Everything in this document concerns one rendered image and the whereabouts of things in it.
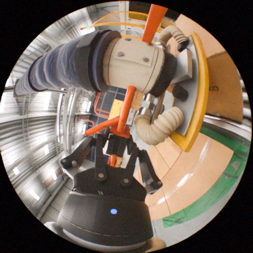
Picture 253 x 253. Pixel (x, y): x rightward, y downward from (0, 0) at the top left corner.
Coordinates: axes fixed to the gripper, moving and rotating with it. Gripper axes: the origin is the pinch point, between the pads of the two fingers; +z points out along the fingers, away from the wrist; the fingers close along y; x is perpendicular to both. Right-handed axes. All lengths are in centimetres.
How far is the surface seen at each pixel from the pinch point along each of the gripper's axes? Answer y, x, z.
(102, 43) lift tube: -8.8, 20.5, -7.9
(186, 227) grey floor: 105, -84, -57
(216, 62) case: 13.9, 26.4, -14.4
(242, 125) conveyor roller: 52, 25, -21
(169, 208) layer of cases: 52, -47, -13
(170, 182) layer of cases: 53, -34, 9
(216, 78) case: 19.4, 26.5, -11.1
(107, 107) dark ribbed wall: -237, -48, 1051
